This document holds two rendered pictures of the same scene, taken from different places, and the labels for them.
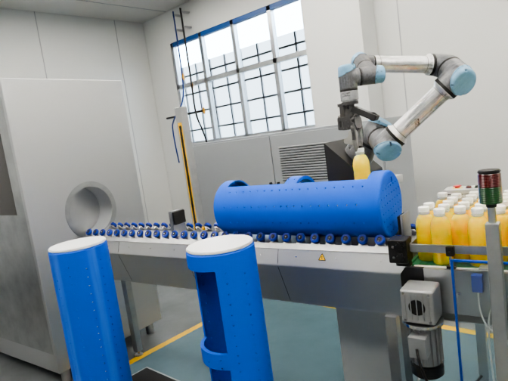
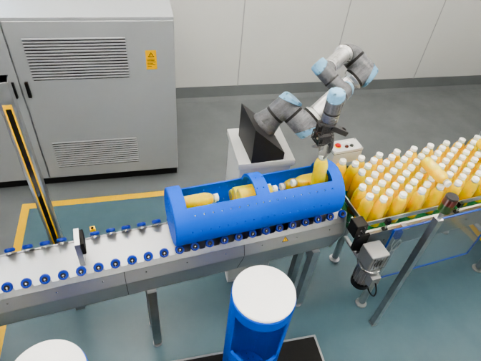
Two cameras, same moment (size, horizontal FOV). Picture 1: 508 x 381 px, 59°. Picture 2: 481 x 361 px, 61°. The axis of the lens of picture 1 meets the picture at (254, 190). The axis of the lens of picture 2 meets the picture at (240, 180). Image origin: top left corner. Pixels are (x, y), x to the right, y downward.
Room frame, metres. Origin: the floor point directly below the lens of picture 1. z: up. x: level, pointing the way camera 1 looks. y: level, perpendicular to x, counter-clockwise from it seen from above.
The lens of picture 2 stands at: (1.47, 1.08, 2.57)
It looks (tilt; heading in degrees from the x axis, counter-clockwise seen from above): 43 degrees down; 300
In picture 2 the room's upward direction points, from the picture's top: 7 degrees clockwise
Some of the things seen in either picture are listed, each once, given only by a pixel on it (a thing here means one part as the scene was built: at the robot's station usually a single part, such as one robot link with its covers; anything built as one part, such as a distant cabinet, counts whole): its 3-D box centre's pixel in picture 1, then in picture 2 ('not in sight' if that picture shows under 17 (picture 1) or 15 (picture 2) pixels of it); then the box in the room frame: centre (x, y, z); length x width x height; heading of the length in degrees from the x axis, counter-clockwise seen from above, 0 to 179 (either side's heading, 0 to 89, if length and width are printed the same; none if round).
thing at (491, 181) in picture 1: (489, 179); (449, 200); (1.31, -0.69, 1.23); 0.06 x 0.06 x 0.04
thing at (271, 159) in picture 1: (295, 206); (34, 98); (4.23, -0.37, 0.72); 2.15 x 0.54 x 1.45; 47
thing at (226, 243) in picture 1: (219, 244); (264, 292); (1.81, 0.17, 1.03); 0.28 x 0.28 x 0.01
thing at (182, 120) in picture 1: (199, 233); (51, 223); (2.98, 0.40, 0.85); 0.06 x 0.06 x 1.70; 53
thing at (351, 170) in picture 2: not in sight; (351, 176); (1.82, -0.82, 0.99); 0.07 x 0.07 x 0.19
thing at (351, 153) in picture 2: (470, 198); (343, 151); (1.94, -0.94, 1.05); 0.20 x 0.10 x 0.10; 53
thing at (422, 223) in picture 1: (425, 234); (364, 208); (1.65, -0.62, 0.99); 0.07 x 0.07 x 0.19
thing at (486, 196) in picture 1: (490, 194); (446, 206); (1.31, -0.69, 1.18); 0.06 x 0.06 x 0.05
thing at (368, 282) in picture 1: (220, 259); (147, 260); (2.45, 0.24, 0.79); 2.17 x 0.29 x 0.34; 53
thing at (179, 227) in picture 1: (178, 222); (81, 246); (2.62, 0.47, 1.00); 0.10 x 0.04 x 0.15; 143
